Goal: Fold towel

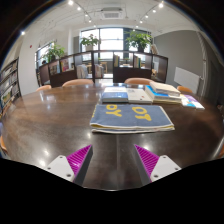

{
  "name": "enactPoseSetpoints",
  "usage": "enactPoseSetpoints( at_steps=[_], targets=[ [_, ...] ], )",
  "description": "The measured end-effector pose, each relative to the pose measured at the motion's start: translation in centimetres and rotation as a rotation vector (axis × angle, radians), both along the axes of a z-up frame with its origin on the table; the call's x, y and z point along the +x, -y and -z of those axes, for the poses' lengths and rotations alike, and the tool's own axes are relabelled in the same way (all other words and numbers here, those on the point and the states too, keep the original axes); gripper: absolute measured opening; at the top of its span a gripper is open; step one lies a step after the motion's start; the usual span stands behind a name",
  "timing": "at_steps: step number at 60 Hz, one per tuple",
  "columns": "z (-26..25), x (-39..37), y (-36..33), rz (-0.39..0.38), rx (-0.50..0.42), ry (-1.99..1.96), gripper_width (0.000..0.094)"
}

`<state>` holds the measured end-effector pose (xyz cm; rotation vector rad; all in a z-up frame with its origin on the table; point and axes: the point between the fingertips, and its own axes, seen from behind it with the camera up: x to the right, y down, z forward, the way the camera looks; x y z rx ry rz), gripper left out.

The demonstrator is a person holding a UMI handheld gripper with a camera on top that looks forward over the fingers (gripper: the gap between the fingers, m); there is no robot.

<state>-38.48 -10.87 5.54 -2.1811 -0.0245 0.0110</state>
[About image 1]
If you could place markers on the large green potted plant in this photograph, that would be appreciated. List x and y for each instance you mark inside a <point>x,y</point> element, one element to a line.
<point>138,39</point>

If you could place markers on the teal and white booklet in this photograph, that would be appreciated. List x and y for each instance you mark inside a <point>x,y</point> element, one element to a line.
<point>185,101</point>

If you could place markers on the dark open shelf unit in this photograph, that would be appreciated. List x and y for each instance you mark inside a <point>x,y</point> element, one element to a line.
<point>130,73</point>

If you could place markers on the large blue-covered book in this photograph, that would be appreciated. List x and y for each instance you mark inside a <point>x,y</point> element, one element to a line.
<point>156,97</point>

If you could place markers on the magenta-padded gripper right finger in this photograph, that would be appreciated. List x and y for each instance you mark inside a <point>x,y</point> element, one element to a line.
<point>162,166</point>

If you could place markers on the white wall radiator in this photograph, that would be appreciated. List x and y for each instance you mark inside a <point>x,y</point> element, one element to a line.
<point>186,79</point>

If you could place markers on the ceiling spot lights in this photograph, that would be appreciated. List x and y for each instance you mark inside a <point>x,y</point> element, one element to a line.
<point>70,2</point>

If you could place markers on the purple and white booklet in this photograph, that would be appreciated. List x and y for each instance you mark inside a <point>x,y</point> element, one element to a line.
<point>195,101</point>

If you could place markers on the large window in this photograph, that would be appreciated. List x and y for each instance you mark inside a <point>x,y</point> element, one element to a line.
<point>111,38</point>

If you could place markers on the ceiling air conditioner unit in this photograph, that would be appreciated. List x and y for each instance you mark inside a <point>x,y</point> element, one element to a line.
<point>111,13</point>

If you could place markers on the beige hardcover book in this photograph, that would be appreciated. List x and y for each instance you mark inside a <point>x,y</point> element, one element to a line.
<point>165,88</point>

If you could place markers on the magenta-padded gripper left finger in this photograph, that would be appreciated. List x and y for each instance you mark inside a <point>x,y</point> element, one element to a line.
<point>63,166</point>

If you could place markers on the grey towel with yellow letters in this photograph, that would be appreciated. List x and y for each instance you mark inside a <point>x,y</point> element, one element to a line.
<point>130,118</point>

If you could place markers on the wall bookshelf with books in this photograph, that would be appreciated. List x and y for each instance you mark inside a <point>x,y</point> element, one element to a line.
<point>8,85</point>

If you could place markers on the blue and white book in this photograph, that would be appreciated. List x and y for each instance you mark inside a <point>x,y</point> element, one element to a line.
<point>114,97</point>

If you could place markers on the orange chair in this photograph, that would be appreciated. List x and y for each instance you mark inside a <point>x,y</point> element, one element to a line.
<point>44,88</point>
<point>77,82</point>
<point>184,89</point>
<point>138,81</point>
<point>2,145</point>

